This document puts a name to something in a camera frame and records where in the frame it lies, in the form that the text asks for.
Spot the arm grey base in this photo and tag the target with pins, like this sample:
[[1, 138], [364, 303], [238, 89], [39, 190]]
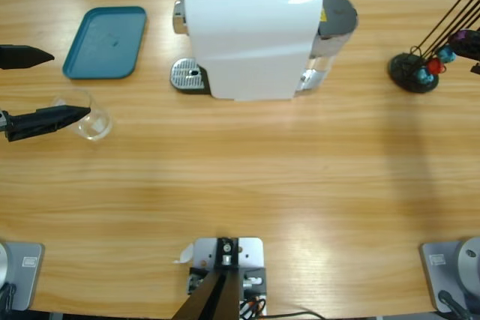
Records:
[[461, 267], [26, 275]]

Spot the black clamp bracket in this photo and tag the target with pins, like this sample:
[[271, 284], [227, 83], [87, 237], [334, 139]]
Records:
[[258, 273]]

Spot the white capsule coffee machine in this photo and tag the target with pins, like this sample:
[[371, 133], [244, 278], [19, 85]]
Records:
[[243, 35]]

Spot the white paper tab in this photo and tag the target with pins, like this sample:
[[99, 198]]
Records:
[[185, 254]]

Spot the white mount plate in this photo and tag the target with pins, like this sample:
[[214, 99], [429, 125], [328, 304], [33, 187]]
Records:
[[249, 249]]

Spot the teal coffee capsule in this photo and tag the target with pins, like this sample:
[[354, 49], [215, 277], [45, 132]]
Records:
[[447, 54], [426, 76]]

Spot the red coffee capsule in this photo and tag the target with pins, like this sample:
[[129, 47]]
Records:
[[435, 66]]

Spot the water tank with dark lid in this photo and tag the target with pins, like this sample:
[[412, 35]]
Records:
[[337, 9]]

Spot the teal plastic tray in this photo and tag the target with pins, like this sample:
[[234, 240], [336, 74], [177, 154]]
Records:
[[105, 42]]

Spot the clear drinking glass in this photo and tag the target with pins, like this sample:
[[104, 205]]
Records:
[[93, 125]]

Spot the chrome slotted drip tray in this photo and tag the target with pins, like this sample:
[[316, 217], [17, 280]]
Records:
[[187, 72]]

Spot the black camera post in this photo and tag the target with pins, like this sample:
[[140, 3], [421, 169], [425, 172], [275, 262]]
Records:
[[213, 297]]

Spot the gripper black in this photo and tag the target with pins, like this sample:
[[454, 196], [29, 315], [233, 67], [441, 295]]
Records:
[[3, 121], [476, 69]]

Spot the black capsule holder with rods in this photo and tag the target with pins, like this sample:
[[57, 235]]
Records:
[[405, 69]]

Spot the purple coffee capsule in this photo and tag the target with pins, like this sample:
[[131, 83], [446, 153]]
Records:
[[456, 39]]

